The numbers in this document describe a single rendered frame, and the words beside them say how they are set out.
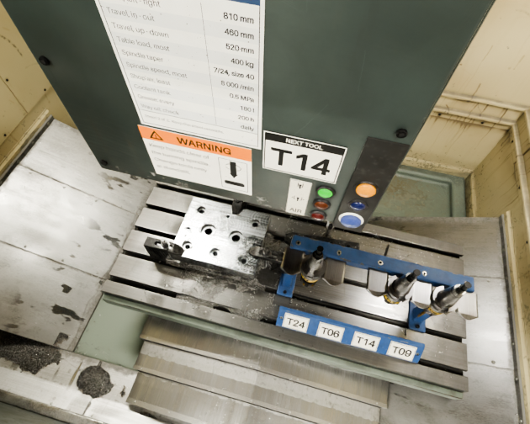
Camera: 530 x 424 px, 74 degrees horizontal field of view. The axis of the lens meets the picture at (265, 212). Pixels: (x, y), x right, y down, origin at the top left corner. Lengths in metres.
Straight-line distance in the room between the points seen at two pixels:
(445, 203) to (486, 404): 0.96
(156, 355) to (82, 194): 0.79
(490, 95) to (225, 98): 1.43
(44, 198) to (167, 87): 1.37
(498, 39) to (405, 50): 1.25
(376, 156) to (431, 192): 1.59
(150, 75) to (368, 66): 0.23
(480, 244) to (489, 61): 0.69
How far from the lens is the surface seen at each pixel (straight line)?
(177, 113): 0.45
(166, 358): 1.38
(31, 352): 1.63
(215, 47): 0.37
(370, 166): 0.43
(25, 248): 1.69
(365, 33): 0.33
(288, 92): 0.37
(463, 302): 1.01
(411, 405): 1.43
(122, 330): 1.56
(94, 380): 1.51
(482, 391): 1.45
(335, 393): 1.35
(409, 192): 1.95
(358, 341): 1.19
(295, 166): 0.45
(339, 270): 0.93
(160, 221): 1.37
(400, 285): 0.91
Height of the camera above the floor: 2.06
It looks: 59 degrees down
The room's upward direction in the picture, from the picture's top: 3 degrees clockwise
